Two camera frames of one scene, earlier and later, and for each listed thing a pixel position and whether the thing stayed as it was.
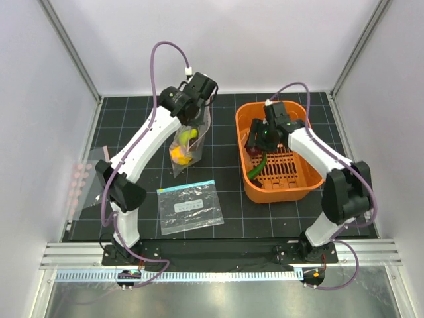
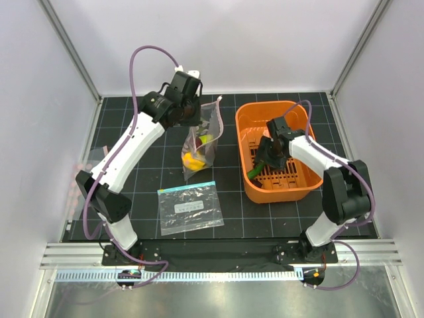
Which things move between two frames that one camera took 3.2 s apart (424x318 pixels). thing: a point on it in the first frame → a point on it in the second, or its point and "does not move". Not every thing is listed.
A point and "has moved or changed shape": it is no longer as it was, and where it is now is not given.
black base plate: x=220 y=252 does not move
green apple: x=186 y=136 → x=206 y=138
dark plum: x=256 y=183 does not move
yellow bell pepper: x=178 y=157 → x=191 y=163
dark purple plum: x=253 y=151 → x=198 y=142
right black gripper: x=256 y=126 → x=262 y=155
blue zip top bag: x=189 y=207 does not move
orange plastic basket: x=284 y=174 does not move
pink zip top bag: x=187 y=144 has moved or changed shape
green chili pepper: x=252 y=173 does not move
